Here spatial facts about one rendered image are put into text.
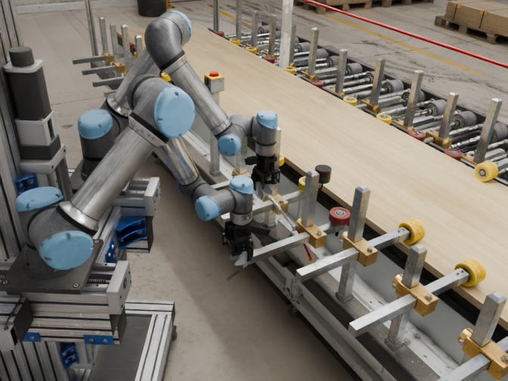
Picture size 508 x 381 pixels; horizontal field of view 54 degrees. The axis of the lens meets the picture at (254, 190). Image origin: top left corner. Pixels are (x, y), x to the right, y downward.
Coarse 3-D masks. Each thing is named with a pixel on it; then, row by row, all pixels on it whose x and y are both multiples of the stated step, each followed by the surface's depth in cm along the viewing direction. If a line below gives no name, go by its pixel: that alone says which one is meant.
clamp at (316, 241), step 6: (300, 222) 191; (300, 228) 191; (306, 228) 188; (312, 228) 188; (318, 228) 188; (312, 234) 185; (324, 234) 185; (312, 240) 186; (318, 240) 184; (324, 240) 186; (318, 246) 186
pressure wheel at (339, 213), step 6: (330, 210) 192; (336, 210) 193; (342, 210) 193; (330, 216) 191; (336, 216) 189; (342, 216) 189; (348, 216) 189; (336, 222) 189; (342, 222) 189; (336, 234) 196
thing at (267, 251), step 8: (328, 224) 193; (304, 232) 188; (328, 232) 191; (280, 240) 183; (288, 240) 183; (296, 240) 183; (304, 240) 186; (264, 248) 179; (272, 248) 179; (280, 248) 180; (288, 248) 183; (256, 256) 176; (264, 256) 178
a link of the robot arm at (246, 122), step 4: (228, 116) 176; (232, 116) 176; (236, 116) 176; (240, 116) 176; (244, 116) 176; (248, 116) 176; (252, 116) 176; (232, 120) 174; (236, 120) 173; (240, 120) 173; (244, 120) 175; (248, 120) 175; (252, 120) 174; (240, 124) 171; (244, 124) 173; (248, 124) 174; (244, 128) 172; (248, 128) 174; (248, 132) 175; (248, 136) 177
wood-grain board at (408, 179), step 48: (192, 48) 368; (240, 48) 372; (240, 96) 291; (288, 96) 293; (288, 144) 240; (336, 144) 242; (384, 144) 243; (336, 192) 205; (384, 192) 206; (432, 192) 207; (480, 192) 208; (432, 240) 179; (480, 240) 180; (480, 288) 159
